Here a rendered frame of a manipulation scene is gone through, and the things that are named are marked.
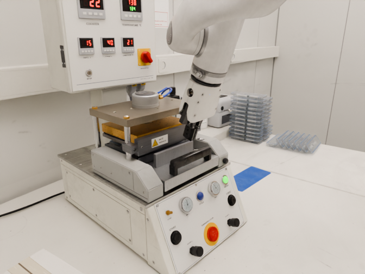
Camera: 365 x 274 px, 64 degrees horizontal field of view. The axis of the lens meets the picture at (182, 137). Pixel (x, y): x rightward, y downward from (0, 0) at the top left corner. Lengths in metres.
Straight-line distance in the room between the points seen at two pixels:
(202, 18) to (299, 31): 2.60
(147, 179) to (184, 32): 0.35
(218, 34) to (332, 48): 2.46
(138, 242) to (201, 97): 0.40
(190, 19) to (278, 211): 0.72
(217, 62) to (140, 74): 0.43
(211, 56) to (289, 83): 2.54
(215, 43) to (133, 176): 0.36
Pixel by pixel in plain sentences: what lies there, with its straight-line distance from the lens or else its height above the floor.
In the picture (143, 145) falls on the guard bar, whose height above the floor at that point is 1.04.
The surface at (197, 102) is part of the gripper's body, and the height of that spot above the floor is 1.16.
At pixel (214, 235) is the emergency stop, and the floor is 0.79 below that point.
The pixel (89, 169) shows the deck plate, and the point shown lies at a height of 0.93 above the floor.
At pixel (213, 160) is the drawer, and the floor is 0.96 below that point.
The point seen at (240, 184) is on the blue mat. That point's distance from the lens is 1.20.
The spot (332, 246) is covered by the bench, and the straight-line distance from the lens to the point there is 0.97.
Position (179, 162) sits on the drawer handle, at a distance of 0.75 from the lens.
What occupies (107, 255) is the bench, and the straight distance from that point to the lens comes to 0.87.
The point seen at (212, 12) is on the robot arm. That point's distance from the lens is 0.55.
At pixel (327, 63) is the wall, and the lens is 3.07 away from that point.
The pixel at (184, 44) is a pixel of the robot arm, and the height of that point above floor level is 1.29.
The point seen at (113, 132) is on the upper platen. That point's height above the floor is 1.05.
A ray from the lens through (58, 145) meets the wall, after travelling 1.29.
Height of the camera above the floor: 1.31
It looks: 19 degrees down
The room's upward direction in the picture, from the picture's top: straight up
